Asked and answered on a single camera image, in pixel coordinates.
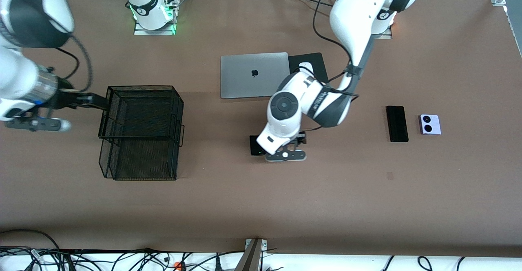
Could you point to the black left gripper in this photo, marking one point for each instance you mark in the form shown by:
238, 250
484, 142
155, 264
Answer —
301, 137

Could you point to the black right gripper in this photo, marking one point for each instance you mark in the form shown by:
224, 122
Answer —
64, 99

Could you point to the small black flip phone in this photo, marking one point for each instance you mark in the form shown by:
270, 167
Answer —
257, 144

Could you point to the long black phone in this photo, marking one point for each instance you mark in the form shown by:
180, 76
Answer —
397, 124

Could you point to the lavender flip phone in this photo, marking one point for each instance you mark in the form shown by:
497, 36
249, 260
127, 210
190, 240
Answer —
434, 130

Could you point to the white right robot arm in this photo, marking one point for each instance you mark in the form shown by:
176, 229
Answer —
16, 71

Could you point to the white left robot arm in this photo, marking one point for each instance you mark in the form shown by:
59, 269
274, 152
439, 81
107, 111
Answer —
359, 6

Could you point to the white computer mouse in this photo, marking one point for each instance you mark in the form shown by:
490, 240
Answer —
306, 64

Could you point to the silver closed laptop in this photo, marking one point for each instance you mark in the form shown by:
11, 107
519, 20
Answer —
244, 79

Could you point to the black mouse pad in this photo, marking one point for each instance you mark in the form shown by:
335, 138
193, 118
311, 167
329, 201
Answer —
318, 59

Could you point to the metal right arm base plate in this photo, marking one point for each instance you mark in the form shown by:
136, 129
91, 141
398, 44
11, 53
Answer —
163, 31

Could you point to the aluminium camera post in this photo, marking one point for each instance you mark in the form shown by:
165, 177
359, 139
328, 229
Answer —
253, 258

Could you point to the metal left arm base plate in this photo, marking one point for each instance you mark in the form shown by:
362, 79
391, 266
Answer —
383, 37

